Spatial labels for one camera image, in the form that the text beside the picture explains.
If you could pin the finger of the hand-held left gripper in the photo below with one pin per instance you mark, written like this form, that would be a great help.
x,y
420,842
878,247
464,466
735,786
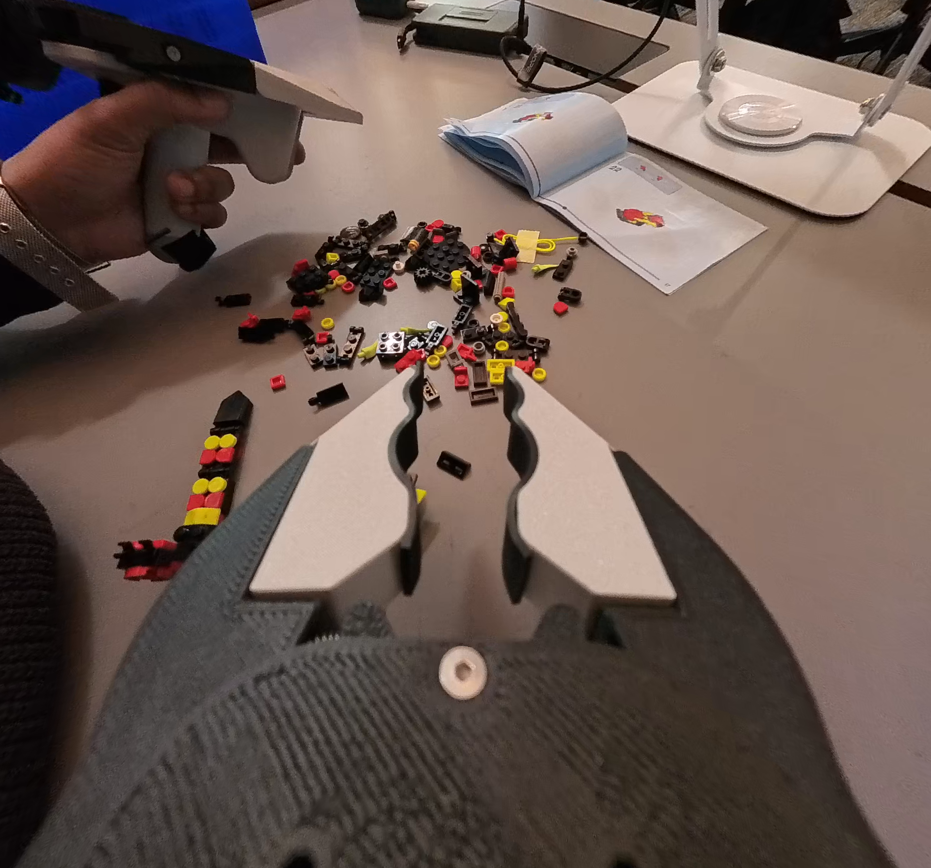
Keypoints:
x,y
298,94

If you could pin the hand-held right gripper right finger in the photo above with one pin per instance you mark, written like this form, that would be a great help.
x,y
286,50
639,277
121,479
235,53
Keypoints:
x,y
582,512

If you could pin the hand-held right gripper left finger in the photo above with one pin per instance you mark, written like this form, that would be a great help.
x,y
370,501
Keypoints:
x,y
342,504

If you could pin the pile of lego pieces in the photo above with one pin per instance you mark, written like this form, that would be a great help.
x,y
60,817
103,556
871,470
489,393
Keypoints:
x,y
436,279

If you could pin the black lego pin piece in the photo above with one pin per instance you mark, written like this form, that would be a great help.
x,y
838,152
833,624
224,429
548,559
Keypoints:
x,y
331,395

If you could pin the small black lego plate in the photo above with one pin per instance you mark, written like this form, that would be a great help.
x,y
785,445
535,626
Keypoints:
x,y
453,464

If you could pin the long black lego assembly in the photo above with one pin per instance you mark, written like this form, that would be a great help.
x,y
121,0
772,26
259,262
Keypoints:
x,y
214,468

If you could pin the black and red lego piece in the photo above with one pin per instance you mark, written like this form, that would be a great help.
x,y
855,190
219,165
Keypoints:
x,y
265,330

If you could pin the black lego clip piece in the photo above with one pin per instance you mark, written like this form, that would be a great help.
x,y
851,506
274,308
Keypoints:
x,y
234,299

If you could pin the lego instruction booklet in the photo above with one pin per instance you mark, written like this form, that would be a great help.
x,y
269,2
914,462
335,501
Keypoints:
x,y
582,170

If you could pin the person's left hand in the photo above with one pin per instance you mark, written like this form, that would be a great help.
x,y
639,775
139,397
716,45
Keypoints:
x,y
80,170

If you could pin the blue plastic bin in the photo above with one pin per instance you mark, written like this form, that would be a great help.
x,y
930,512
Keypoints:
x,y
182,3

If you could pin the black power adapter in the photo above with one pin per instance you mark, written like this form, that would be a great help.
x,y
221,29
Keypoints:
x,y
465,25

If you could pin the person's dark knit sweater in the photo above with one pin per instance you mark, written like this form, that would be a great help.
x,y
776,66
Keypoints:
x,y
22,664

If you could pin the white stand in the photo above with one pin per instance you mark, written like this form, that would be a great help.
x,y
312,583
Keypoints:
x,y
771,141

